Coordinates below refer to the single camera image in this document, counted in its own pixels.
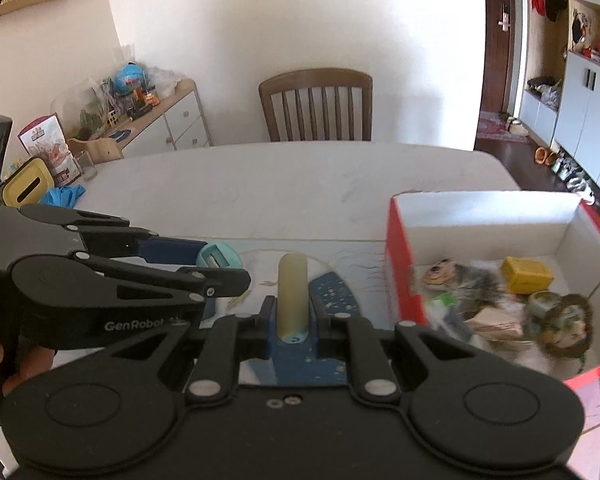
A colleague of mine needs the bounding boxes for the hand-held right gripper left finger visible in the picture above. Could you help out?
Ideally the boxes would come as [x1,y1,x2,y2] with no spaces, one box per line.
[82,294,281,404]

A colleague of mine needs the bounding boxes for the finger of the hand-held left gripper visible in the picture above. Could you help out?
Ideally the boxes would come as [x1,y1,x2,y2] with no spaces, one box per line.
[65,251,252,306]
[19,204,209,265]

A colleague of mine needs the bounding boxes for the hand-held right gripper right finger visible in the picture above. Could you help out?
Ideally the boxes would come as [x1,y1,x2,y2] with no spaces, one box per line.
[307,287,521,404]

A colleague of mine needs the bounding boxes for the teal round toy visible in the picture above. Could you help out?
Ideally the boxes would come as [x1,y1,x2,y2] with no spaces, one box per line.
[196,241,242,269]

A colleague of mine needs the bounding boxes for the cream cylinder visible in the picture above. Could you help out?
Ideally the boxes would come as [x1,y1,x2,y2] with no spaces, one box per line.
[277,252,311,345]

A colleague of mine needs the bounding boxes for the red cardboard box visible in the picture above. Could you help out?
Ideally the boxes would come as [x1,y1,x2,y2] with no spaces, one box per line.
[384,189,600,476]

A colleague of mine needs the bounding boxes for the yellow small carton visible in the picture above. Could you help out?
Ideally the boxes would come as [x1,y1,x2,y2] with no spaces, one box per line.
[500,256,555,294]

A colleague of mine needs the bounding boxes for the person's left hand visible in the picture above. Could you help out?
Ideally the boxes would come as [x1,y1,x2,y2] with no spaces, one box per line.
[0,329,57,397]

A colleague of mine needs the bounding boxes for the blue speckled placemat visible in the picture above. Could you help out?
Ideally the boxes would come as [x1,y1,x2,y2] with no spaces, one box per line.
[200,270,362,389]

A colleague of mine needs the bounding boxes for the blue cloth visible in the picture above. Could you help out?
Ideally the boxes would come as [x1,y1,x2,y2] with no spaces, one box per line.
[42,185,87,209]

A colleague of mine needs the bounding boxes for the clear drinking glass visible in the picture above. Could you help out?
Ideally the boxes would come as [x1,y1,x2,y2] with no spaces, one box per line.
[72,151,99,181]

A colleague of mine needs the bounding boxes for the wooden desktop holder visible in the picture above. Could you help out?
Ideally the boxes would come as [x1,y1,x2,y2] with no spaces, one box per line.
[67,137,124,166]

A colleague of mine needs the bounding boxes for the green white cartoon pouch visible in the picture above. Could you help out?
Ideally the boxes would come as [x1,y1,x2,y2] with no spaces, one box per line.
[427,294,469,341]

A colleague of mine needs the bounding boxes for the cartoon face badge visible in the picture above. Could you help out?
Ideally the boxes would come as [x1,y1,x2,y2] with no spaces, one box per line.
[424,258,461,289]

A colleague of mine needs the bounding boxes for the white sideboard cabinet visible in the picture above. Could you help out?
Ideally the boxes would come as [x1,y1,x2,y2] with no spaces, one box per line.
[67,78,214,164]

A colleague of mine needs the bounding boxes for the yellow grey tissue box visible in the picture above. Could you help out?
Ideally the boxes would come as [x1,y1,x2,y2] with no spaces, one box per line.
[0,157,56,209]

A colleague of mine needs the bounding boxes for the dark fuzzy item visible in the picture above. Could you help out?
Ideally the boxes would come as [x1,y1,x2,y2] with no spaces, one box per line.
[450,262,506,306]

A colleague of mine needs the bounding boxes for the red white snack bag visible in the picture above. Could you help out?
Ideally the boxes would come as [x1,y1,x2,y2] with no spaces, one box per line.
[19,112,81,186]

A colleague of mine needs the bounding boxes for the clear plastic bag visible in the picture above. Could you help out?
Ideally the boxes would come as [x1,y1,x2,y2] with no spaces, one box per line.
[145,66,184,99]

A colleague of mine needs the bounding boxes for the clear plastic container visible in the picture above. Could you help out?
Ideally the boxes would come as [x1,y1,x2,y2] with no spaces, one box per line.
[50,77,111,141]

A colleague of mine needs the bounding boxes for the tan paper packet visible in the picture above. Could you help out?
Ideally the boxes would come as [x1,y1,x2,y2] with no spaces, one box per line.
[467,307,524,346]

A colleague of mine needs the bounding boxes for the blue ball toy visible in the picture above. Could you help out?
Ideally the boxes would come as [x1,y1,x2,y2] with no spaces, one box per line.
[112,62,146,96]

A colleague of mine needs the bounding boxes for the wooden dining chair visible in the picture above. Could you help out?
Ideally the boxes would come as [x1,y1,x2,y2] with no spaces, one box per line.
[258,67,375,142]

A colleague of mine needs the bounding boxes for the patterned door rug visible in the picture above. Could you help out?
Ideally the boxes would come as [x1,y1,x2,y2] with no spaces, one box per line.
[475,111,529,142]

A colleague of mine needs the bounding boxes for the row of shoes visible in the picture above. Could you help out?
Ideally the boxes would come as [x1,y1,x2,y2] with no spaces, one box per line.
[550,152,596,206]

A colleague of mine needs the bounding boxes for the brown entrance door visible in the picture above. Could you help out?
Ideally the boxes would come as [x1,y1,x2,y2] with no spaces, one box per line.
[482,0,524,151]

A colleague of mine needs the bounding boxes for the grey plastic bag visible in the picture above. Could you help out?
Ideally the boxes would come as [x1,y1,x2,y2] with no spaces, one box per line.
[540,85,564,109]

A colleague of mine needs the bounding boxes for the hanging trinkets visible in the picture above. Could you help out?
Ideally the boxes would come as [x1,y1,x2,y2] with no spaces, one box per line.
[570,7,591,51]

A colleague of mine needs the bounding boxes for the white wall cabinet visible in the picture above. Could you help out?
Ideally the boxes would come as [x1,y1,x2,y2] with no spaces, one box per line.
[517,0,600,196]

